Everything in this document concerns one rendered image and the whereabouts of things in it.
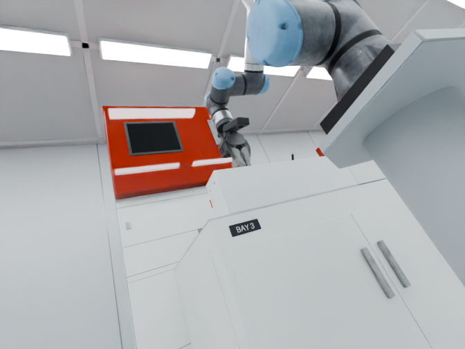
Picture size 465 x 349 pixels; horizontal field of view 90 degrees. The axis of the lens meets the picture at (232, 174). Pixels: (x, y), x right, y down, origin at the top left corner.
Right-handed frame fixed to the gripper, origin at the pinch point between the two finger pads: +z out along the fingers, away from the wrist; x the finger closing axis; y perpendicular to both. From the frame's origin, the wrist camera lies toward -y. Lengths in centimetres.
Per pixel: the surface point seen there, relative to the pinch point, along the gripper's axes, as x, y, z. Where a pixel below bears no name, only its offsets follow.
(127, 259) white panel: 38, 59, 6
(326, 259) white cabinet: -9.3, -4.2, 35.1
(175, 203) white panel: 12, 59, -16
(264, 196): 1.1, -3.9, 13.2
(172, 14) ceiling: -22, 41, -177
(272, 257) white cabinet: 7.0, -4.2, 30.0
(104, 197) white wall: 49, 207, -101
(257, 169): -0.5, -4.0, 3.9
